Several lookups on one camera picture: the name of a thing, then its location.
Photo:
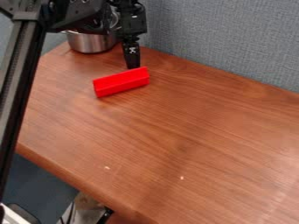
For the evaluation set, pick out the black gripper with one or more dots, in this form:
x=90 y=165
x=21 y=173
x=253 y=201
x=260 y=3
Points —
x=133 y=26

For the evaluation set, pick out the stainless steel pot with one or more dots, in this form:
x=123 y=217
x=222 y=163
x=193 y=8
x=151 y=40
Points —
x=101 y=38

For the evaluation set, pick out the red rectangular block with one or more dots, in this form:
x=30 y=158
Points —
x=119 y=82

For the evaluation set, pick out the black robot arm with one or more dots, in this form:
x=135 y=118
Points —
x=37 y=18

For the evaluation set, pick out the white object at corner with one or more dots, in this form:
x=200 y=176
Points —
x=13 y=214

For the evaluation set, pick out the metal table leg frame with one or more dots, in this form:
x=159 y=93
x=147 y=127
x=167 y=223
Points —
x=86 y=211

